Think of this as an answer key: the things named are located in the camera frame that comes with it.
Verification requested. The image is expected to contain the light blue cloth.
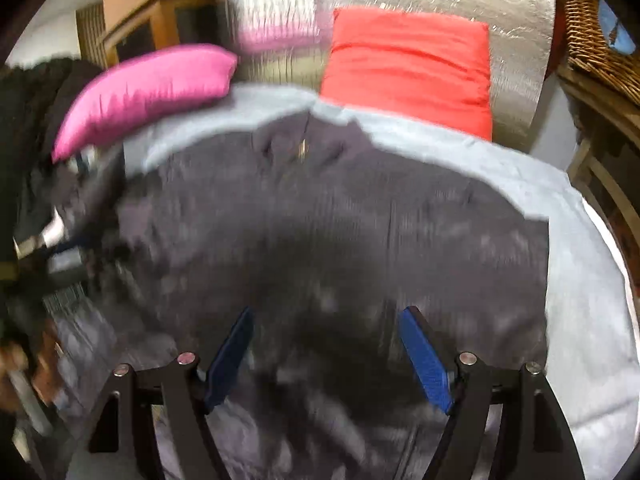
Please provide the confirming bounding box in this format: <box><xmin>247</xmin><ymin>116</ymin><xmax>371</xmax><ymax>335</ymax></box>
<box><xmin>597</xmin><ymin>0</ymin><xmax>636</xmax><ymax>53</ymax></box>

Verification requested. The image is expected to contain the black puffer jacket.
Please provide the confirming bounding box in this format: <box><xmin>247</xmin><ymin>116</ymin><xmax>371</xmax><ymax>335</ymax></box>
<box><xmin>0</xmin><ymin>57</ymin><xmax>106</xmax><ymax>261</ymax></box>

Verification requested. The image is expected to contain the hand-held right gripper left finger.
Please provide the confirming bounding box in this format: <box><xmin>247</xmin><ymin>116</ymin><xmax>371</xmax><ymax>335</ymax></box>
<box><xmin>65</xmin><ymin>306</ymin><xmax>256</xmax><ymax>480</ymax></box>

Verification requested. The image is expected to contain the pink pillow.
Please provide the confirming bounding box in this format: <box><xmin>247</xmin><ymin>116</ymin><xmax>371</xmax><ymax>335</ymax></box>
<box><xmin>51</xmin><ymin>44</ymin><xmax>239</xmax><ymax>163</ymax></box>

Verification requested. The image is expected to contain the silver foil insulation panel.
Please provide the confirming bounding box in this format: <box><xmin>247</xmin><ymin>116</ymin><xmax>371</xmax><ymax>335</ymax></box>
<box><xmin>220</xmin><ymin>0</ymin><xmax>558</xmax><ymax>151</ymax></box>

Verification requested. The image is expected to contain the white duvet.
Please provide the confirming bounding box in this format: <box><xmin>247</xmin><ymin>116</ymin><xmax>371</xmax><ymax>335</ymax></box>
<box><xmin>580</xmin><ymin>200</ymin><xmax>640</xmax><ymax>361</ymax></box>

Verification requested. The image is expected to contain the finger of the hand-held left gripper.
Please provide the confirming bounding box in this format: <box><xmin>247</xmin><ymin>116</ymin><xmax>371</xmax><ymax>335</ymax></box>
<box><xmin>65</xmin><ymin>142</ymin><xmax>131</xmax><ymax>201</ymax></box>
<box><xmin>15</xmin><ymin>212</ymin><xmax>126</xmax><ymax>271</ymax></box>

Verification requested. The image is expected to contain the wicker basket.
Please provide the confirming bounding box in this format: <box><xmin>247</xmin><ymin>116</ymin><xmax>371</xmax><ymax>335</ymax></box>
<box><xmin>557</xmin><ymin>0</ymin><xmax>640</xmax><ymax>93</ymax></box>

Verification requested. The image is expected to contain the red pillow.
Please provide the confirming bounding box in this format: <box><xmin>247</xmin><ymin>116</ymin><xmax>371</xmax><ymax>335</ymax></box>
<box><xmin>319</xmin><ymin>7</ymin><xmax>495</xmax><ymax>141</ymax></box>

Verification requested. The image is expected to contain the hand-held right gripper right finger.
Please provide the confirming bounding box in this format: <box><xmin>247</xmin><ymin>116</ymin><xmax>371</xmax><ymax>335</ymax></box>
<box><xmin>397</xmin><ymin>305</ymin><xmax>586</xmax><ymax>480</ymax></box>

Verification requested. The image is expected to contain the grey bed sheet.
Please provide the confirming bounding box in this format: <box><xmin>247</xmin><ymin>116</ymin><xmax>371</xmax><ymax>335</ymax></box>
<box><xmin>122</xmin><ymin>82</ymin><xmax>626</xmax><ymax>480</ymax></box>

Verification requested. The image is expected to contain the dark zip-up jacket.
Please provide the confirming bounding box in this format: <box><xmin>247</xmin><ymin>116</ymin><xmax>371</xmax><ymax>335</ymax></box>
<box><xmin>50</xmin><ymin>110</ymin><xmax>551</xmax><ymax>480</ymax></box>

